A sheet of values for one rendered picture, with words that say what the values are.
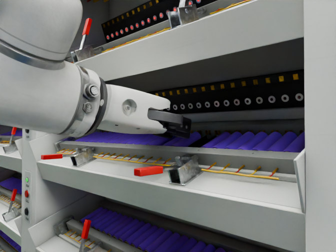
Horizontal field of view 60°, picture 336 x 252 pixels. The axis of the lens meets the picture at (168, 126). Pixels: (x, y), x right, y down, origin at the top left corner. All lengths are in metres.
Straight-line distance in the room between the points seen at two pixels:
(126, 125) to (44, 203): 0.46
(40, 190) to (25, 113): 0.47
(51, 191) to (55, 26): 0.55
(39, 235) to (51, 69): 0.54
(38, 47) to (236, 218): 0.25
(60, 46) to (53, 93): 0.05
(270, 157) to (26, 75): 0.26
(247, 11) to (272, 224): 0.21
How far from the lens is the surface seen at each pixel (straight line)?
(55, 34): 0.29
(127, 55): 0.46
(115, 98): 0.34
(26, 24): 0.28
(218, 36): 0.35
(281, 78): 0.46
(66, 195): 0.79
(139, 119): 0.36
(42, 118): 0.32
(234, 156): 0.36
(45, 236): 0.79
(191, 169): 0.38
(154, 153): 0.46
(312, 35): 0.29
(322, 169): 0.27
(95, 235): 0.67
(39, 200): 0.77
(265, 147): 0.39
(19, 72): 0.29
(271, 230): 0.31
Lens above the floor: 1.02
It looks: 1 degrees up
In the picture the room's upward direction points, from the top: straight up
